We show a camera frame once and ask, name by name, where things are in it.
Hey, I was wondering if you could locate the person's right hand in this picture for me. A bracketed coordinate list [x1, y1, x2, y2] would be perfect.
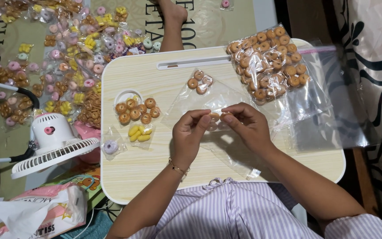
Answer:
[221, 102, 277, 157]

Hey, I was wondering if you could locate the person's left hand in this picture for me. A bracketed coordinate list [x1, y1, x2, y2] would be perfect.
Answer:
[170, 109, 212, 171]

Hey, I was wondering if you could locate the small clear plastic bag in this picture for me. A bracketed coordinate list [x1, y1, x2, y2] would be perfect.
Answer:
[160, 68, 279, 181]

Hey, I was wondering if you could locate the packet of yellow charms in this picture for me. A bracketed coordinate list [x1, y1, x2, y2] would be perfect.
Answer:
[127, 123, 156, 149]

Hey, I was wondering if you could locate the packet of many brown donuts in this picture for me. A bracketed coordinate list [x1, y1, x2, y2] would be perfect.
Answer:
[114, 96, 162, 126]

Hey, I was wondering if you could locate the light wood lap desk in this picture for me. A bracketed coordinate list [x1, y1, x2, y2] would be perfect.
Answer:
[100, 38, 347, 205]

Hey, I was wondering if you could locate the packet of four brown donuts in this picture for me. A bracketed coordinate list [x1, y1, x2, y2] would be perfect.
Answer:
[186, 69, 215, 96]

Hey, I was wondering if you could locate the large bag of brown donuts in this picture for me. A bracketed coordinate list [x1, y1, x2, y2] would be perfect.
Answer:
[226, 23, 311, 106]

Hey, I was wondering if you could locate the packet with purple donut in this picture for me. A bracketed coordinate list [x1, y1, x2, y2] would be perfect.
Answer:
[100, 127, 128, 161]

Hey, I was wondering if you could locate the large clear zip bag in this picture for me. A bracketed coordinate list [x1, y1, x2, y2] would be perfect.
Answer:
[271, 41, 380, 150]

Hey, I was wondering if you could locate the purple striped clothing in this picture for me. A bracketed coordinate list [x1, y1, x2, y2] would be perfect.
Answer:
[127, 177, 382, 239]

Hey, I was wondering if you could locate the pink plastic bag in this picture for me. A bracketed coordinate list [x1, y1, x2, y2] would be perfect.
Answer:
[74, 120, 102, 164]

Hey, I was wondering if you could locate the colourful cartoon box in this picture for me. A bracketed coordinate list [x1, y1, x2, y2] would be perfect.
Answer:
[41, 162, 103, 201]

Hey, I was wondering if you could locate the person's leg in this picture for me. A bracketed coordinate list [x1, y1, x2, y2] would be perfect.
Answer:
[157, 0, 189, 52]

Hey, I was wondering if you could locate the teal cloth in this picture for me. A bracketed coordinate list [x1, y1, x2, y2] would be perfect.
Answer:
[60, 210, 113, 239]

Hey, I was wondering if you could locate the white electric fan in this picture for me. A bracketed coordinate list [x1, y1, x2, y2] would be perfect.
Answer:
[11, 112, 101, 180]

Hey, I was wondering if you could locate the white black patterned curtain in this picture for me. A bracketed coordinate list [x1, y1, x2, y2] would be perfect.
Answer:
[332, 0, 382, 233]

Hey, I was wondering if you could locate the heap of charm packets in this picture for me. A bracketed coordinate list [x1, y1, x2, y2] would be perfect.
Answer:
[0, 0, 162, 131]

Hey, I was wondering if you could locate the pink tissue pack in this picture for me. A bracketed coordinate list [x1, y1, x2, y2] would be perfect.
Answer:
[0, 182, 89, 239]

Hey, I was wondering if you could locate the black and white fan stand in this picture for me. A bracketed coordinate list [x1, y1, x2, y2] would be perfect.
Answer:
[0, 78, 41, 165]

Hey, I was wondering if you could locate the gold bracelet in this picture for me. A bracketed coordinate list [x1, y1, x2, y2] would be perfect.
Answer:
[168, 157, 190, 176]

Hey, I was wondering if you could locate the white cable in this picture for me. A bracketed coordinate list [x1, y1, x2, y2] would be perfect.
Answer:
[72, 206, 95, 239]

